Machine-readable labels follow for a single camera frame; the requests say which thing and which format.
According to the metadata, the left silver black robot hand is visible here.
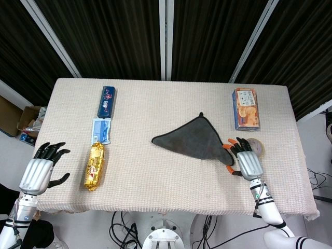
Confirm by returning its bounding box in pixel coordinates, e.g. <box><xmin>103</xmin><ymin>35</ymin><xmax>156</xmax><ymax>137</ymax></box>
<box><xmin>19</xmin><ymin>142</ymin><xmax>71</xmax><ymax>196</ymax></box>

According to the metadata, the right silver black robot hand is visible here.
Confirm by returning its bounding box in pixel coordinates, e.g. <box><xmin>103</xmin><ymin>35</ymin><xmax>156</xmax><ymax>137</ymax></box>
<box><xmin>222</xmin><ymin>137</ymin><xmax>264</xmax><ymax>182</ymax></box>

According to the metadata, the grey microfibre cloth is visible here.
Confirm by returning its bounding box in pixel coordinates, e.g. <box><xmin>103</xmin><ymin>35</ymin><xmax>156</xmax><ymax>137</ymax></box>
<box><xmin>151</xmin><ymin>112</ymin><xmax>236</xmax><ymax>166</ymax></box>

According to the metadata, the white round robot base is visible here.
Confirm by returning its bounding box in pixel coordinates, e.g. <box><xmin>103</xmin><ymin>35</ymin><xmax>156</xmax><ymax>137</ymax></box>
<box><xmin>141</xmin><ymin>225</ymin><xmax>185</xmax><ymax>249</ymax></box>

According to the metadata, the clear adhesive tape roll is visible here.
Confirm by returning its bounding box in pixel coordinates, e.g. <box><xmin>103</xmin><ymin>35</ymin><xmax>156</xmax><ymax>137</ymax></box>
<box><xmin>245</xmin><ymin>137</ymin><xmax>266</xmax><ymax>158</ymax></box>

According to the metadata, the brown cardboard box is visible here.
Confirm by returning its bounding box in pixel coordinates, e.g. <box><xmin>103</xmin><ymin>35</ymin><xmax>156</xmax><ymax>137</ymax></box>
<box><xmin>16</xmin><ymin>105</ymin><xmax>48</xmax><ymax>138</ymax></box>

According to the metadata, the orange blue snack box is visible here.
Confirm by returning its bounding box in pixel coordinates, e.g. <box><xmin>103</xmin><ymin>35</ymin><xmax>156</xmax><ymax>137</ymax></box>
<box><xmin>231</xmin><ymin>87</ymin><xmax>261</xmax><ymax>131</ymax></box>

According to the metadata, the gold foil snack package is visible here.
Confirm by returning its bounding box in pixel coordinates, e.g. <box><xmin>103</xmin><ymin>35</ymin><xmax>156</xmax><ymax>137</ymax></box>
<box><xmin>83</xmin><ymin>142</ymin><xmax>106</xmax><ymax>192</ymax></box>

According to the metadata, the light blue white packet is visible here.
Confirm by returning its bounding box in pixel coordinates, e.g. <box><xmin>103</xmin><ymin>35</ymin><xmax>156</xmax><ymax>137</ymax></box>
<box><xmin>91</xmin><ymin>118</ymin><xmax>112</xmax><ymax>145</ymax></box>

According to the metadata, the beige woven tablecloth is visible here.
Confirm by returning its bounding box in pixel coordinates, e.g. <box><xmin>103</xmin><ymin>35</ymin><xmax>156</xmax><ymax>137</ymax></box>
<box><xmin>19</xmin><ymin>77</ymin><xmax>320</xmax><ymax>221</ymax></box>

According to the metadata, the dark blue rectangular box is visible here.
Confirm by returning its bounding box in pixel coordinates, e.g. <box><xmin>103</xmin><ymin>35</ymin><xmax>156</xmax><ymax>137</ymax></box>
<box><xmin>96</xmin><ymin>86</ymin><xmax>117</xmax><ymax>119</ymax></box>

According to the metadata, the black cable bundle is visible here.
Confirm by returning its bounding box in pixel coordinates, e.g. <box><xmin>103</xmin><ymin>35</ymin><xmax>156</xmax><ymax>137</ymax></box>
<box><xmin>110</xmin><ymin>211</ymin><xmax>143</xmax><ymax>249</ymax></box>

